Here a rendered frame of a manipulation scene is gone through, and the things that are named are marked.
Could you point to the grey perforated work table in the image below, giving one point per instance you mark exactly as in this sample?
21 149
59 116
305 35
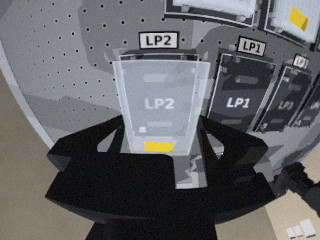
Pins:
61 51

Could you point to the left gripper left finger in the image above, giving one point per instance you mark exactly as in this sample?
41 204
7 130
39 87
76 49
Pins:
89 138

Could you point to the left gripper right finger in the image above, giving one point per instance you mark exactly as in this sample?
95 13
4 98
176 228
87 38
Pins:
241 150

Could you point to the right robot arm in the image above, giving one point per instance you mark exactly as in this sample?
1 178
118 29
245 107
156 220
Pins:
299 183

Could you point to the grey operator panel with colored buttons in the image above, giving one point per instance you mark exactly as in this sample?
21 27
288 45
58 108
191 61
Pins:
198 178

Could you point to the clear plastic lid with yellow tape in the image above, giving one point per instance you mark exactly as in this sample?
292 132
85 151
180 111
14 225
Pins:
160 101

